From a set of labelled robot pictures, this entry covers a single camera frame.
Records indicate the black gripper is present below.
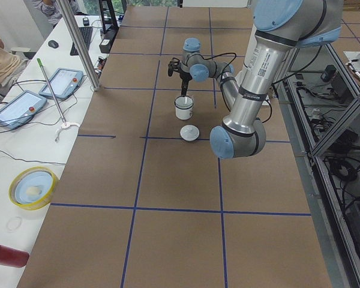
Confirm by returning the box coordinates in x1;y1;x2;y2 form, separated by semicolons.
179;71;193;97

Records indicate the clear glass funnel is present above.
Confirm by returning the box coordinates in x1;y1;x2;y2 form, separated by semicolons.
175;96;193;110

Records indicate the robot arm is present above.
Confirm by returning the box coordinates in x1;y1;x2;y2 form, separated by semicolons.
179;1;344;159

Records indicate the white enamel cup blue rim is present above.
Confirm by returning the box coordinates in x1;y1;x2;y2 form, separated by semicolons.
174;95;194;121

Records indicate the white cup lid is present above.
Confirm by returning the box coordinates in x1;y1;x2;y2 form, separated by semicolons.
180;125;200;142

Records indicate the black keyboard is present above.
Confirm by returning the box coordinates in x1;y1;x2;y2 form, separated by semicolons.
69;26;94;56

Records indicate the far teach pendant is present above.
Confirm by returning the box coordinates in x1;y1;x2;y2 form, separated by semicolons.
49;68;84;100

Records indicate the teach pendant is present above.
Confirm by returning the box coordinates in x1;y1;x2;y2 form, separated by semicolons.
0;90;47;129
49;68;84;100

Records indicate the black computer mouse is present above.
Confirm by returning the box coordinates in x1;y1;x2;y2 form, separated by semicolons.
48;40;59;49

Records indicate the metal grabber stick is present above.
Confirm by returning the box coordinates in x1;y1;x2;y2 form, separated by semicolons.
37;58;80;143

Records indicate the near teach pendant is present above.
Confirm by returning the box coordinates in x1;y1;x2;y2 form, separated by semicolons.
0;90;47;129

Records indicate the light blue dish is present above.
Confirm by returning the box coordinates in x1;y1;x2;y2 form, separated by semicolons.
14;171;53;205

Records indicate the seated person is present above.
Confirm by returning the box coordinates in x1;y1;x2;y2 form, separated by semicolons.
0;39;29;88

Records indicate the yellow tape roll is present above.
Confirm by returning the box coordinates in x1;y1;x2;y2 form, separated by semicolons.
8;166;59;211

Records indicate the red bottle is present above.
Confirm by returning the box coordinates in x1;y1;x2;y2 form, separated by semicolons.
0;245;29;268

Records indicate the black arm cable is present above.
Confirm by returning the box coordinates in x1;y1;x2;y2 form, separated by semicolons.
197;52;238;88

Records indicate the aluminium frame post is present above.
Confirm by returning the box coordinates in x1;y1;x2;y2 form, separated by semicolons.
56;0;100;91

